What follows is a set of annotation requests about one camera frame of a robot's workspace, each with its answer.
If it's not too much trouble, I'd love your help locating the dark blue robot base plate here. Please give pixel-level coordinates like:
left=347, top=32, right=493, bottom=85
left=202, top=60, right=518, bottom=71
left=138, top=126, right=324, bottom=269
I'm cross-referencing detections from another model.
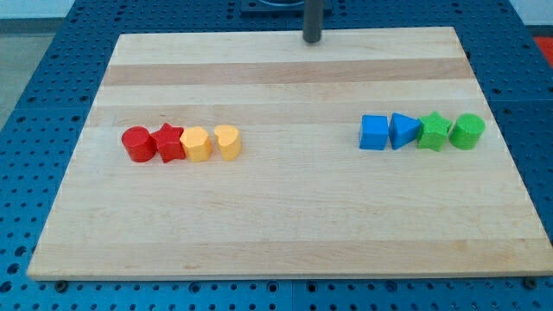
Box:
left=237, top=0, right=305, bottom=16

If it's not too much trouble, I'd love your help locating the green cylinder block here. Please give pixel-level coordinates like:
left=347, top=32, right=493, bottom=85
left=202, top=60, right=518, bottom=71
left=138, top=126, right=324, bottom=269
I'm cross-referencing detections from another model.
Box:
left=449, top=113, right=486, bottom=150

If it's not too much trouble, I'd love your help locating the light wooden board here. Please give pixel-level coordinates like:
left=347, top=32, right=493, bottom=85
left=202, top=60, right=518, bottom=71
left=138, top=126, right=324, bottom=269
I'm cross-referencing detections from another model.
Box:
left=27, top=27, right=552, bottom=281

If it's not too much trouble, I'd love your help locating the blue cube block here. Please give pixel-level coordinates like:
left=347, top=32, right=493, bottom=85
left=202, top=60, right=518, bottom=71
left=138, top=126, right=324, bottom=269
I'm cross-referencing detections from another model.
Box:
left=359, top=115, right=388, bottom=150

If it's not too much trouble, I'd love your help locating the red star block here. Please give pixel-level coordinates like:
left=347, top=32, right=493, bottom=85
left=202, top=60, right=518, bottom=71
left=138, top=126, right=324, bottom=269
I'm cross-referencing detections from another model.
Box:
left=150, top=123, right=186, bottom=163

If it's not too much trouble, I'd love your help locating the yellow heart block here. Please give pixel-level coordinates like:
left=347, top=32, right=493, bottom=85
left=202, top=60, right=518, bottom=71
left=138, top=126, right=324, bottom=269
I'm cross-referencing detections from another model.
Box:
left=214, top=124, right=242, bottom=161

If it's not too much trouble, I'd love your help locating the red cylinder block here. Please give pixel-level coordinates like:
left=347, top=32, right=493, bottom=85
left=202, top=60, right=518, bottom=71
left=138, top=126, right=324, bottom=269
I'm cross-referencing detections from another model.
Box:
left=121, top=126, right=156, bottom=162

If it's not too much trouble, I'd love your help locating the yellow hexagon block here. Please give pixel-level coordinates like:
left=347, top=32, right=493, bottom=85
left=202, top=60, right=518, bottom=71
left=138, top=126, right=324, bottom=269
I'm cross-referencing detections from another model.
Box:
left=180, top=126, right=213, bottom=162

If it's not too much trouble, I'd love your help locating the blue triangle block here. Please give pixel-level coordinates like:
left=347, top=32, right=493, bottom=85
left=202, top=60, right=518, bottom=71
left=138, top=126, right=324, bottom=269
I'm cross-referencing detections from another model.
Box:
left=389, top=112, right=422, bottom=149

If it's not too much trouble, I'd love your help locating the green star block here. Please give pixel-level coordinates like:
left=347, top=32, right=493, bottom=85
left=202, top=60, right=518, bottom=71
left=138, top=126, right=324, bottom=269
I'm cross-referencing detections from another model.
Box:
left=416, top=111, right=453, bottom=152

